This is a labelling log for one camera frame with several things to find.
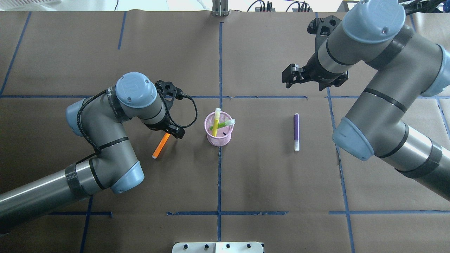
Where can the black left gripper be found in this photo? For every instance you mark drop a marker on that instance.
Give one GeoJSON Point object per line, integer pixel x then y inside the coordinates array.
{"type": "Point", "coordinates": [160, 125]}

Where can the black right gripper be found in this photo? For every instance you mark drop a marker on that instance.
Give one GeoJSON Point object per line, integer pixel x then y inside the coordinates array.
{"type": "Point", "coordinates": [314, 71]}

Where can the orange highlighter pen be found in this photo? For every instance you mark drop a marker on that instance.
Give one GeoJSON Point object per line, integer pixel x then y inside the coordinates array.
{"type": "Point", "coordinates": [160, 146]}

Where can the yellow highlighter pen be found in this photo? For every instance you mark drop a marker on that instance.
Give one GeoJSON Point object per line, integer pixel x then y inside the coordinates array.
{"type": "Point", "coordinates": [216, 121]}

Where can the green highlighter pen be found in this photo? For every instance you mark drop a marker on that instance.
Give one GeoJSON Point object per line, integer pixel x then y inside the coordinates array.
{"type": "Point", "coordinates": [226, 123]}

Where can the purple marker pen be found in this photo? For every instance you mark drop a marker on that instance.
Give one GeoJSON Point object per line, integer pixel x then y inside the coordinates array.
{"type": "Point", "coordinates": [297, 132]}

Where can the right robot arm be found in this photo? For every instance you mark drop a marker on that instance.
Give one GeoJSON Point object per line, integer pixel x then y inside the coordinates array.
{"type": "Point", "coordinates": [407, 64]}

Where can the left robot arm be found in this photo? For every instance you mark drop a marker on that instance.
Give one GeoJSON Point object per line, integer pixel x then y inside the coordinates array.
{"type": "Point", "coordinates": [113, 163]}

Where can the pink mesh pen holder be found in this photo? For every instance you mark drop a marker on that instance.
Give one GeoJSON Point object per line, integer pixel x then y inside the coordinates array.
{"type": "Point", "coordinates": [223, 135]}

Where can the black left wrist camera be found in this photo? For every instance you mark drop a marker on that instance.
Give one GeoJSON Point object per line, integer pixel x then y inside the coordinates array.
{"type": "Point", "coordinates": [168, 93]}

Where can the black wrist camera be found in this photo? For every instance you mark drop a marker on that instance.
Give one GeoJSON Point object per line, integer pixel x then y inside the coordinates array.
{"type": "Point", "coordinates": [322, 29]}
{"type": "Point", "coordinates": [168, 93]}

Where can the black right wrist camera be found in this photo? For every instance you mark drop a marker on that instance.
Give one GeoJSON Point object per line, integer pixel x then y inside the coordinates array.
{"type": "Point", "coordinates": [322, 29]}

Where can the aluminium frame post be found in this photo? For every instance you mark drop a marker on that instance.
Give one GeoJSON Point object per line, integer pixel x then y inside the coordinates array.
{"type": "Point", "coordinates": [220, 8]}

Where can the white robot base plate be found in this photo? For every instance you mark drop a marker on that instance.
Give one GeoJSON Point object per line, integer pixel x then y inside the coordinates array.
{"type": "Point", "coordinates": [219, 247]}

